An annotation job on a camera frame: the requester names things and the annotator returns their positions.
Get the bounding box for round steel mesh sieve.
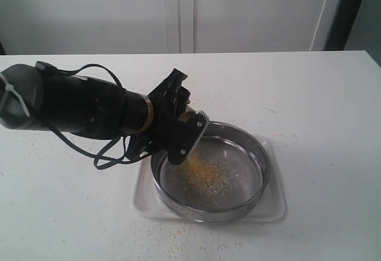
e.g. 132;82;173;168
151;121;271;223

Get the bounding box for white cabinet doors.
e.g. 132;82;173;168
1;0;339;55

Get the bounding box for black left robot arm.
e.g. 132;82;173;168
1;61;199;168

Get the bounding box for clear plastic tray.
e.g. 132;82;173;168
130;134;288;223

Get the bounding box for yellow and white grain mixture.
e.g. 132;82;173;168
170;138;232;197

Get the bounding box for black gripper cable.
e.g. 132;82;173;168
50;63;149;172

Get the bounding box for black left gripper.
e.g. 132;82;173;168
141;68;191;155

